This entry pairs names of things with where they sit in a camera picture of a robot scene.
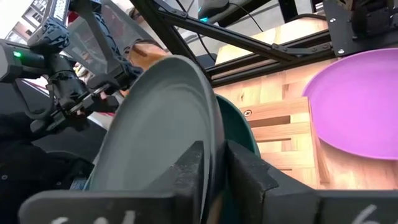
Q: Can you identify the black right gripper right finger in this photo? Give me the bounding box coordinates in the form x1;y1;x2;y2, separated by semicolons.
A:
224;140;318;224

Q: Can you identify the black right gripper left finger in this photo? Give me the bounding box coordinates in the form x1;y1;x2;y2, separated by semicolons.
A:
145;141;205;224

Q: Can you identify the dark teal plate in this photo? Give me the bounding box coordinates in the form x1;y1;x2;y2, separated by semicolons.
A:
215;94;262;159

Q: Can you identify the dark grey plate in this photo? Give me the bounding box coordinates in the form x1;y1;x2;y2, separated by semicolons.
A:
83;55;225;224

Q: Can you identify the purple plate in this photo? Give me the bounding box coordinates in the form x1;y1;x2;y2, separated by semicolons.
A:
302;47;398;161

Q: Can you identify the wooden slatted shelf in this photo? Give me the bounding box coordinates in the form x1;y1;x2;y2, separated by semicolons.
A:
239;96;332;191

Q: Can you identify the orange round object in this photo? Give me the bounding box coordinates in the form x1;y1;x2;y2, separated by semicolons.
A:
127;39;171;72

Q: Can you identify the black computer mouse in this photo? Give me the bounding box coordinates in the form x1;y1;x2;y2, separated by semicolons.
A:
197;0;233;23

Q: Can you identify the black aluminium frame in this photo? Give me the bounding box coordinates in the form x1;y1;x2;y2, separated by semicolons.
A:
129;0;343;88

